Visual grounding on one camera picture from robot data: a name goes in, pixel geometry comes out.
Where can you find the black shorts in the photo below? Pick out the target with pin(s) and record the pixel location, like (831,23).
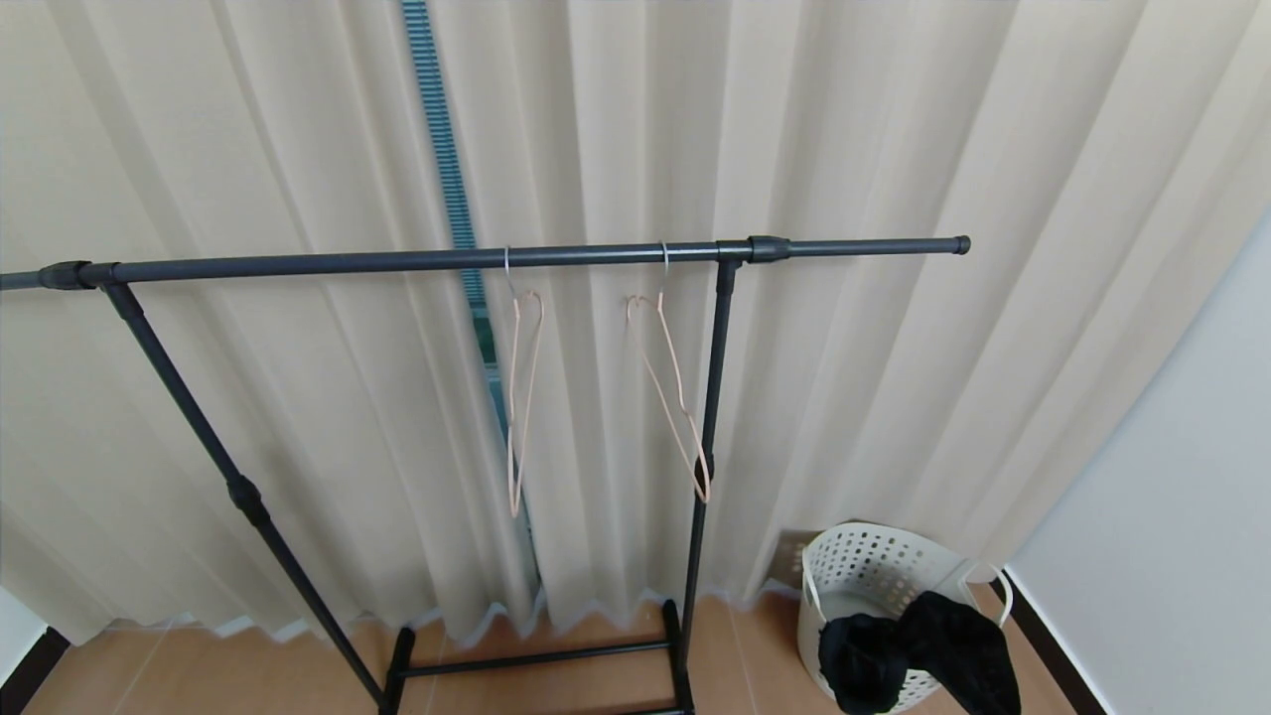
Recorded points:
(968,655)

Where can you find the black garment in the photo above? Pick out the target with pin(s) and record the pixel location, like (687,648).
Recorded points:
(859,665)

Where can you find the white laundry basket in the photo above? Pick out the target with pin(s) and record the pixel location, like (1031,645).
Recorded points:
(874,566)

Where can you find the black clothes rack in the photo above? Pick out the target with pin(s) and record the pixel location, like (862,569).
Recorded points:
(298,264)

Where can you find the beige curtain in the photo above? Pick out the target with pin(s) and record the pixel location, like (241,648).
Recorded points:
(248,149)
(894,149)

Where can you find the window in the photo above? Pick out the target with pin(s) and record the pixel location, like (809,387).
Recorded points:
(442,129)

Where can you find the pink clothes hanger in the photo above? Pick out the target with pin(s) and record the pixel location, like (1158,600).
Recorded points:
(513,501)
(703,495)

